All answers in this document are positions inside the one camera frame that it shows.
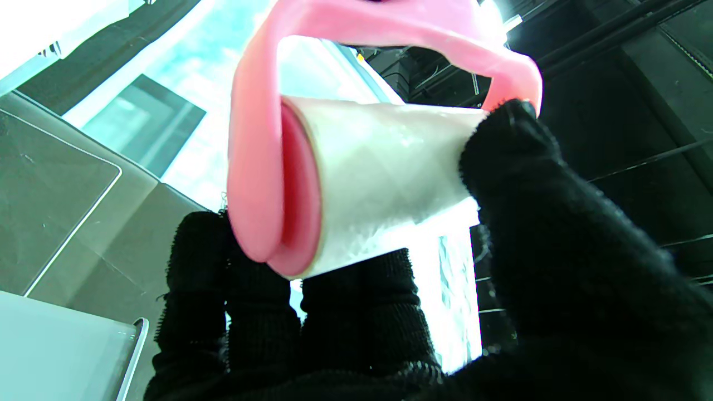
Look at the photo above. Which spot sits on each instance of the white lint roll refill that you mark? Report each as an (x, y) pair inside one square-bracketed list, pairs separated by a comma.
[(379, 178)]

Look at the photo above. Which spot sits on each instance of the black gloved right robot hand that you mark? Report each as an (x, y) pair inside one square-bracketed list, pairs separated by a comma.
[(557, 278)]

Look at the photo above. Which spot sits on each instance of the dark brown office chair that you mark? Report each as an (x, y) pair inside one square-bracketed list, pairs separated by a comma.
[(55, 195)]

